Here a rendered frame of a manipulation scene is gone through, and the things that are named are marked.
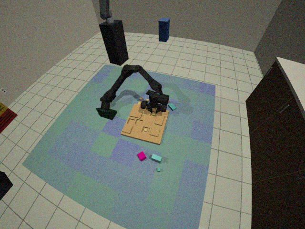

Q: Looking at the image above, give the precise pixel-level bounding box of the magenta cube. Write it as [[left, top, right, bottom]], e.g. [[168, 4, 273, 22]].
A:
[[137, 152, 146, 161]]

